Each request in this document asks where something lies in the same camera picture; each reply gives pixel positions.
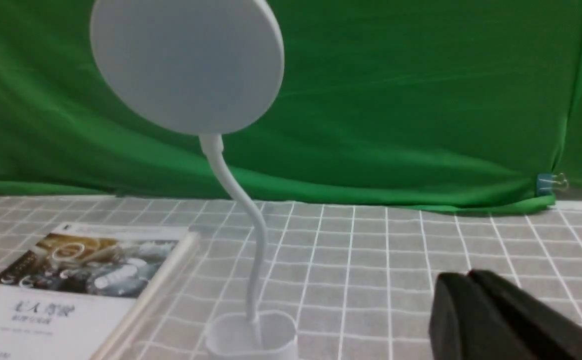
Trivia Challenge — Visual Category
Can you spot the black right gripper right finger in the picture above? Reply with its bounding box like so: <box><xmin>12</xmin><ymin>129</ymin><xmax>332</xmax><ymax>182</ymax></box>
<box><xmin>468</xmin><ymin>269</ymin><xmax>582</xmax><ymax>360</ymax></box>

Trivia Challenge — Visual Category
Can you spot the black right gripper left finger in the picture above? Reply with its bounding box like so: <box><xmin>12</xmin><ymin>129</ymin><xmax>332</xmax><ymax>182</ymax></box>
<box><xmin>429</xmin><ymin>273</ymin><xmax>536</xmax><ymax>360</ymax></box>

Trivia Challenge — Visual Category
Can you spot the white desk lamp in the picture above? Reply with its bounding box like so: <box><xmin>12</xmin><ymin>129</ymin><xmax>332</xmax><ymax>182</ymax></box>
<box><xmin>89</xmin><ymin>0</ymin><xmax>299</xmax><ymax>360</ymax></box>

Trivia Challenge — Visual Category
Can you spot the grey checked tablecloth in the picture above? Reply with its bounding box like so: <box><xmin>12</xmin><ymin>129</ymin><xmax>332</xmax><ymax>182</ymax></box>
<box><xmin>0</xmin><ymin>196</ymin><xmax>582</xmax><ymax>360</ymax></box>

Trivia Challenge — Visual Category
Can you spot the blue binder clip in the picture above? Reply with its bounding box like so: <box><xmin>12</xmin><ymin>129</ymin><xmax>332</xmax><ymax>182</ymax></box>
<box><xmin>535</xmin><ymin>172</ymin><xmax>570</xmax><ymax>197</ymax></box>

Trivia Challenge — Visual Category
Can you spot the green backdrop cloth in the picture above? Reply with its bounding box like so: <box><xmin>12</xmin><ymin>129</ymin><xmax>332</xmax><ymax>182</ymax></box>
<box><xmin>0</xmin><ymin>0</ymin><xmax>582</xmax><ymax>214</ymax></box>

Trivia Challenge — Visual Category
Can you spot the white paperback book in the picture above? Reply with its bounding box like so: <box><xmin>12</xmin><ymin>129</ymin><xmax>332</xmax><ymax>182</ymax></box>
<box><xmin>0</xmin><ymin>222</ymin><xmax>201</xmax><ymax>360</ymax></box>

